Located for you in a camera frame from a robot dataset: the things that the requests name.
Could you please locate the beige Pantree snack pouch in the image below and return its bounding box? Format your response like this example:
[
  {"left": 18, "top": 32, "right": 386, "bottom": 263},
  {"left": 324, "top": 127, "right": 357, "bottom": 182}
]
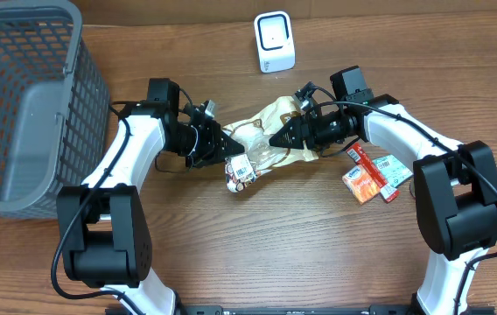
[{"left": 222, "top": 96, "right": 319, "bottom": 193}]

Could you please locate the orange Kleenex tissue pack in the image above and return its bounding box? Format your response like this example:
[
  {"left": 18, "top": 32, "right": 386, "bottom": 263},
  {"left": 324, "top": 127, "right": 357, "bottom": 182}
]
[{"left": 342, "top": 164, "right": 380, "bottom": 204}]

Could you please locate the teal wet wipes pack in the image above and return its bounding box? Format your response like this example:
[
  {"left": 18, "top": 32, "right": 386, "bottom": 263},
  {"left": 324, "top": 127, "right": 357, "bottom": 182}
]
[{"left": 373, "top": 155, "right": 413, "bottom": 188}]

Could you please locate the red stick sachet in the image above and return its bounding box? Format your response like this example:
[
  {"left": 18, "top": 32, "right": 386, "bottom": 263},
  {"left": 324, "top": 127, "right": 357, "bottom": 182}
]
[{"left": 346, "top": 143, "right": 399, "bottom": 203}]

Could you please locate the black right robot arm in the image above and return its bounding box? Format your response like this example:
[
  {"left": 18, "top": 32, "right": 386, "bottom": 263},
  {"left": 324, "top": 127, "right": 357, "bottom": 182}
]
[{"left": 269, "top": 66, "right": 497, "bottom": 314}]

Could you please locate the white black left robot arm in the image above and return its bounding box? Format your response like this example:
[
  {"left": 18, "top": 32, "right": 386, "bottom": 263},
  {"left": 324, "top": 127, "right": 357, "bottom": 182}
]
[{"left": 51, "top": 78, "right": 245, "bottom": 315}]

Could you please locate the white barcode scanner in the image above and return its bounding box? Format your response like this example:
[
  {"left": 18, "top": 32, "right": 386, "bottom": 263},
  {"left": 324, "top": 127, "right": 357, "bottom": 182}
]
[{"left": 254, "top": 10, "right": 296, "bottom": 74}]

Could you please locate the grey plastic mesh basket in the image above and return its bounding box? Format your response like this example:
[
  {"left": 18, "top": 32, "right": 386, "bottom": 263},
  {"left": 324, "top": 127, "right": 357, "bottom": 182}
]
[{"left": 0, "top": 1, "right": 110, "bottom": 218}]

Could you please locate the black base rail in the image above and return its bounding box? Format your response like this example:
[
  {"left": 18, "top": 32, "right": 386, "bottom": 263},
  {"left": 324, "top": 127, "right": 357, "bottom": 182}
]
[{"left": 174, "top": 304, "right": 419, "bottom": 315}]

